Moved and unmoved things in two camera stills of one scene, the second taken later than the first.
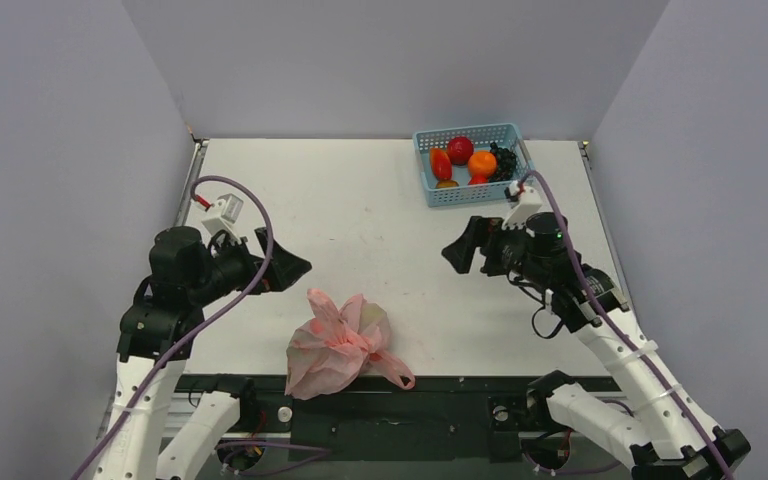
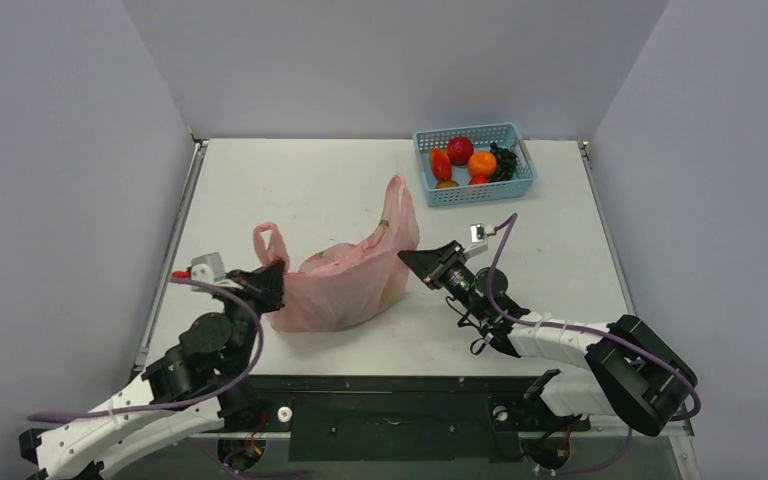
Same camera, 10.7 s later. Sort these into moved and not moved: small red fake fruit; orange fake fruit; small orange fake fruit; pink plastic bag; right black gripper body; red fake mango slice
Moved: right black gripper body; pink plastic bag
Not moved: red fake mango slice; orange fake fruit; small orange fake fruit; small red fake fruit
